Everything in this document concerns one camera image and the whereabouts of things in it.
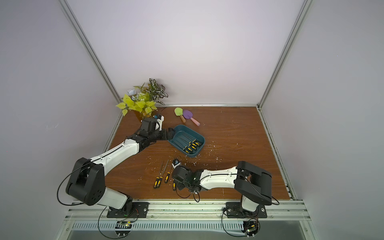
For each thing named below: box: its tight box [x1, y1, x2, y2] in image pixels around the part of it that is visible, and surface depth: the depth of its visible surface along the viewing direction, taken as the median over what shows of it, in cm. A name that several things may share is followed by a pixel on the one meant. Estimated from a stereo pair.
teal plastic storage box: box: [168, 124, 206, 158], surface depth 100 cm
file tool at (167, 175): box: [164, 163, 173, 184], surface depth 85 cm
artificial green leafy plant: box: [115, 78, 169, 117], surface depth 96 cm
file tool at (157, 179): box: [153, 161, 164, 189], surface depth 83 cm
